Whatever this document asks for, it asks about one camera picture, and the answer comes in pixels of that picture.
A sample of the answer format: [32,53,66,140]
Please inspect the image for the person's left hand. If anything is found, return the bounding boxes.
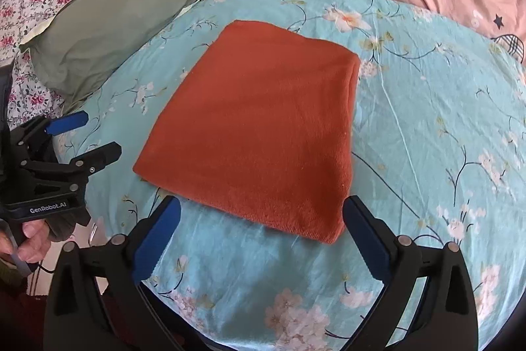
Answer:
[0,218,53,265]

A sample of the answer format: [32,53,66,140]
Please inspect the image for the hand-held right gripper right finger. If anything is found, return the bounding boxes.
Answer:
[343,195,479,351]

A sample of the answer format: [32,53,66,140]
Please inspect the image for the person's dark red clothing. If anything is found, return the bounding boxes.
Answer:
[0,285,50,351]

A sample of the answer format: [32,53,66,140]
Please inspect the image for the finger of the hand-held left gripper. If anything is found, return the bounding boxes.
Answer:
[10,110,90,156]
[22,142,123,191]

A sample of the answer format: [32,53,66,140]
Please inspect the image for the turquoise floral bed sheet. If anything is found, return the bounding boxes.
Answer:
[51,0,526,345]

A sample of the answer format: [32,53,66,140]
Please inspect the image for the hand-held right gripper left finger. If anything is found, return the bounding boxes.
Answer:
[43,195,194,351]

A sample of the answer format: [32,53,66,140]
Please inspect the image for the orange knit sweater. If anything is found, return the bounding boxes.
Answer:
[132,20,361,245]

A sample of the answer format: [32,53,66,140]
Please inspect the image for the green pillow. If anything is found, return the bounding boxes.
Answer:
[18,0,212,112]

